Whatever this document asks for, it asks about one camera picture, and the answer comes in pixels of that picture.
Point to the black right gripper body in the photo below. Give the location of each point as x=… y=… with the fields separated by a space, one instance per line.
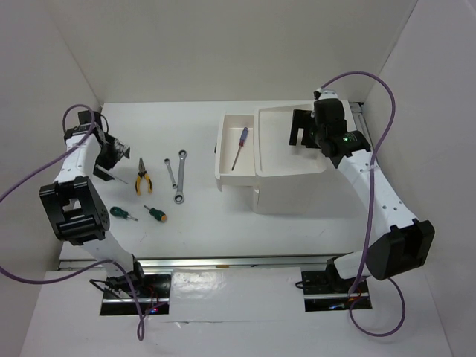
x=312 y=133

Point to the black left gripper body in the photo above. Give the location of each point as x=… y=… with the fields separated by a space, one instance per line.
x=109 y=155

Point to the yellow handled pliers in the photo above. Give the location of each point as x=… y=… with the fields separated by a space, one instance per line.
x=142 y=176

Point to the purple handled screwdriver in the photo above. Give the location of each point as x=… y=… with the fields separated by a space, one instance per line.
x=242 y=140

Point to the white top drawer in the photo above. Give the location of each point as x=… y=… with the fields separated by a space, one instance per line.
x=244 y=174

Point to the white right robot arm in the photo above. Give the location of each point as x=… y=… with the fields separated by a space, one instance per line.
x=396 y=241

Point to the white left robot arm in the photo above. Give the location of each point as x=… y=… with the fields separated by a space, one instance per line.
x=75 y=209

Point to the small silver wrench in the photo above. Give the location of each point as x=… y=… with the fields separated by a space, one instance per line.
x=170 y=171

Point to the white drawer cabinet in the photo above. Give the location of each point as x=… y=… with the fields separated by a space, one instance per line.
x=286 y=175

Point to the green orange stubby screwdriver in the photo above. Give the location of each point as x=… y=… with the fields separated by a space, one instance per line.
x=158 y=215

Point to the large silver ratchet wrench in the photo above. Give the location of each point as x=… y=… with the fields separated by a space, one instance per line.
x=179 y=196

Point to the aluminium side rail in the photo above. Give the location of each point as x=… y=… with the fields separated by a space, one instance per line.
x=356 y=109

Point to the aluminium front rail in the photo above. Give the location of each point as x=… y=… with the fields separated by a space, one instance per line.
x=237 y=261

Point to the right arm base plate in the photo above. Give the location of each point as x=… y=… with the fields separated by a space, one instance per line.
x=323 y=294

